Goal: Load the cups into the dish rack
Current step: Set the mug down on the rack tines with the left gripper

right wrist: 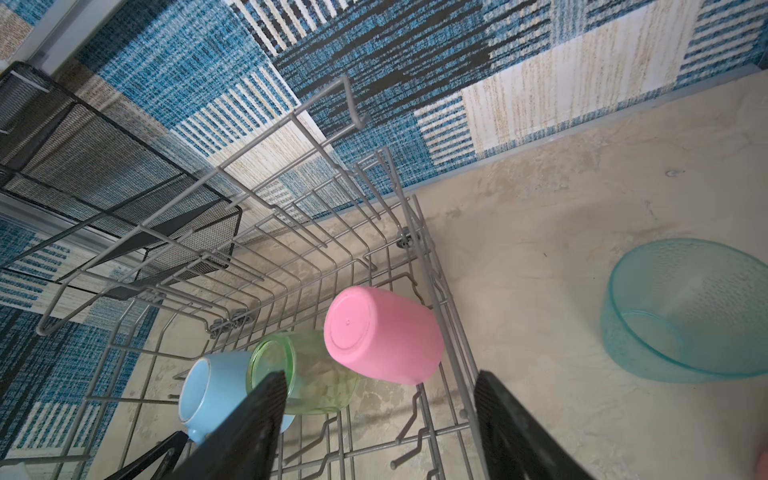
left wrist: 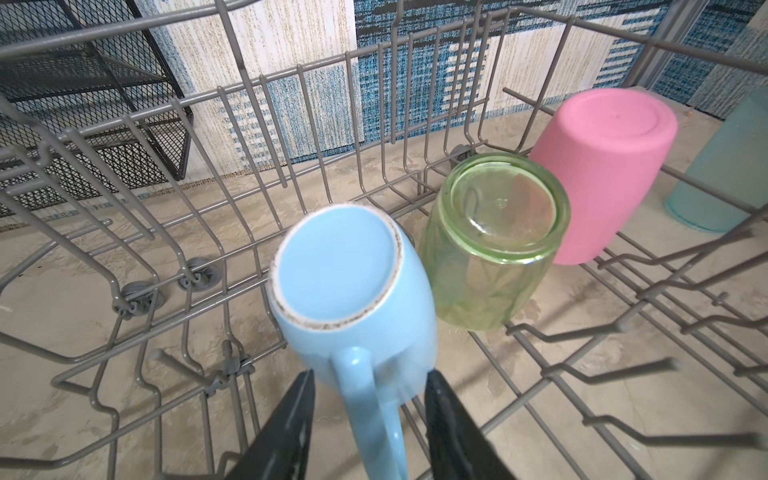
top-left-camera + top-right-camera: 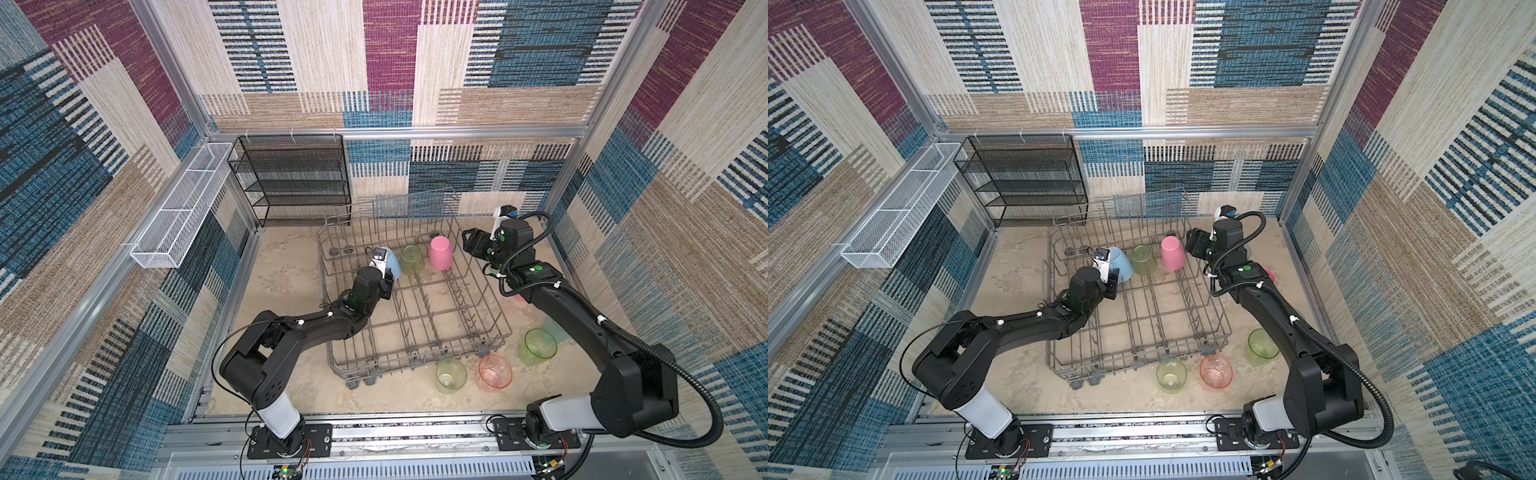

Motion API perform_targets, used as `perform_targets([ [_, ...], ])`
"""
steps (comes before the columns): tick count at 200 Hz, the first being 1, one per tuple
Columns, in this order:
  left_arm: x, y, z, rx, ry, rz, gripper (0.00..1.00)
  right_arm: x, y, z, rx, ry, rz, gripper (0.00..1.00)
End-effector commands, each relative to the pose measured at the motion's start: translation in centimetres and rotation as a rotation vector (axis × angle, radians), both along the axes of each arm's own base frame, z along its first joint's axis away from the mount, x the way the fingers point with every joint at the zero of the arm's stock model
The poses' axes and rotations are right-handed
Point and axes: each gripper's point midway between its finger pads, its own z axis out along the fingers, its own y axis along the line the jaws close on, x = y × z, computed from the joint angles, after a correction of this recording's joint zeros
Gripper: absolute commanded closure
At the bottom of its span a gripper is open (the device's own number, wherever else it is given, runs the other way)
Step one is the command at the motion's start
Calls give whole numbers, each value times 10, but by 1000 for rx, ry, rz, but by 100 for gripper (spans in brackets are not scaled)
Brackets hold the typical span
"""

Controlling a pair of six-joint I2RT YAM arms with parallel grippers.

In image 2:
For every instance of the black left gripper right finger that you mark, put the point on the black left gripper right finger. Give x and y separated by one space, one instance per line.
457 447

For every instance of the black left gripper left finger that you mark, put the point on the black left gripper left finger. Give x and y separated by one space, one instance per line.
281 449

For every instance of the light blue mug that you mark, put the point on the light blue mug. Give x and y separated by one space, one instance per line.
353 301

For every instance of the green translucent cup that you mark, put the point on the green translucent cup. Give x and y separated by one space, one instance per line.
493 232

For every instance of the pink plastic cup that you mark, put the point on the pink plastic cup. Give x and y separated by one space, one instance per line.
606 147

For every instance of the teal translucent cup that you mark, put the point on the teal translucent cup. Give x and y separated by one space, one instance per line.
734 162

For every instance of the black mesh shelf unit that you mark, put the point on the black mesh shelf unit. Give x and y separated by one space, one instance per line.
88 83

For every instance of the grey wire dish rack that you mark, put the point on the grey wire dish rack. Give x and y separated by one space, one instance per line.
136 342

